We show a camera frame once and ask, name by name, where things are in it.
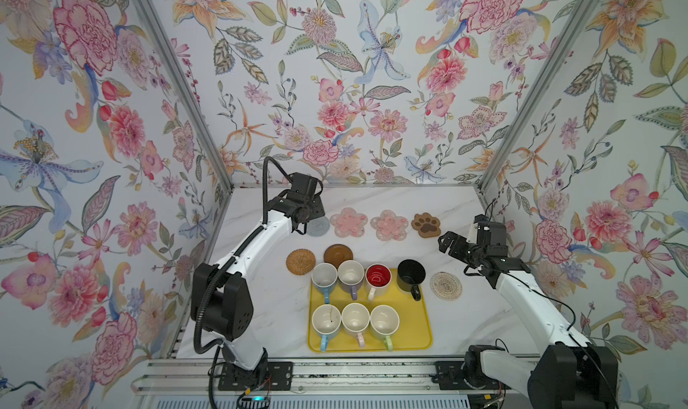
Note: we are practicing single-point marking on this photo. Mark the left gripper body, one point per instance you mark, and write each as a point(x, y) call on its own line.
point(310, 213)

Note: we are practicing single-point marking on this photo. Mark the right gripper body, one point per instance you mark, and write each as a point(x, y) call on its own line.
point(451, 242)

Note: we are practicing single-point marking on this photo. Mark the grey round coaster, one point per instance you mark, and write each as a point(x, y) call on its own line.
point(318, 227)

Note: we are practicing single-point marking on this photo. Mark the cork paw print coaster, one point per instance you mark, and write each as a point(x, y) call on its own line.
point(426, 225)

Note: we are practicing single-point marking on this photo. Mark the colourful woven round coaster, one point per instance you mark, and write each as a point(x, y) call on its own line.
point(446, 286)

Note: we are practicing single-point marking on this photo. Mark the woven rattan round coaster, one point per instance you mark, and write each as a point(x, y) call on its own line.
point(300, 262)

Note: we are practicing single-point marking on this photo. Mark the brown wooden round coaster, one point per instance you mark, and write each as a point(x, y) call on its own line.
point(336, 254)

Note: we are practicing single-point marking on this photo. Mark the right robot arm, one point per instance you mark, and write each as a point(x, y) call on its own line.
point(571, 372)

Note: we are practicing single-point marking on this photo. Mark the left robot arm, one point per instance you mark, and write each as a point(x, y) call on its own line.
point(222, 307)

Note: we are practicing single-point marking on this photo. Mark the pink flower coaster left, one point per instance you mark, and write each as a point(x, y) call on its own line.
point(349, 223)

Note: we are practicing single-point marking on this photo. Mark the pink flower coaster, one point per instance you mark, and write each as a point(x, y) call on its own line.
point(390, 227)
point(349, 223)

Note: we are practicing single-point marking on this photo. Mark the pink flower coaster right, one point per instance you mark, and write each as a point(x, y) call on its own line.
point(390, 227)

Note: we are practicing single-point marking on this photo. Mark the black mug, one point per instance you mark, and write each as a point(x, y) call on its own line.
point(410, 276)

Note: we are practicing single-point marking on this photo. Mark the blue mug back row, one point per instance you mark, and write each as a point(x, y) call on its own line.
point(324, 277)

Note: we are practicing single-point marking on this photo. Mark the red interior white mug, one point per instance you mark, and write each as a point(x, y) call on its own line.
point(378, 279)

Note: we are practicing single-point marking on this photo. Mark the purple mug back row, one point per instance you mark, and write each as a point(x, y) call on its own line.
point(351, 275)

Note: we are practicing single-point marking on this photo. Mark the yellow tray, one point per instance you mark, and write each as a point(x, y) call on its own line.
point(414, 333)

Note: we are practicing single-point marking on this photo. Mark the green handle mug front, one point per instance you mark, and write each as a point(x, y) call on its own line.
point(385, 322)

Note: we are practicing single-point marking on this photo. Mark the blue handle mug front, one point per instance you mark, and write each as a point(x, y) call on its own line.
point(326, 322)

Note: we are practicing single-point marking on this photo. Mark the pink handle mug front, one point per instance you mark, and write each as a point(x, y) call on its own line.
point(355, 319)

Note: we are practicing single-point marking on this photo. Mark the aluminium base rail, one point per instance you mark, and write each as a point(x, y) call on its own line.
point(325, 376)

